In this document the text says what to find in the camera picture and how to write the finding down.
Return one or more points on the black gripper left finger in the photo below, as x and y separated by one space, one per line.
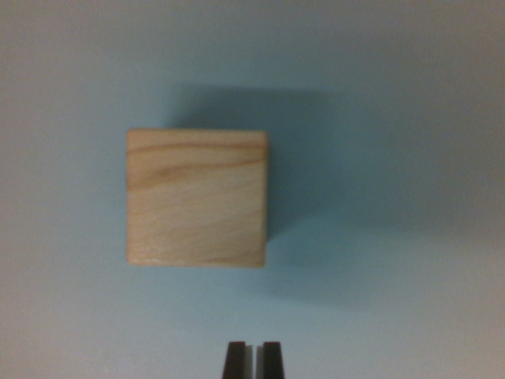
236 361

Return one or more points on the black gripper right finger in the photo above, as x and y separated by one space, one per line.
272 361

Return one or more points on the wooden cube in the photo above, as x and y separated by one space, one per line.
197 201

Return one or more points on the translucent plastic bin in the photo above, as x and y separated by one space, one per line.
394 197

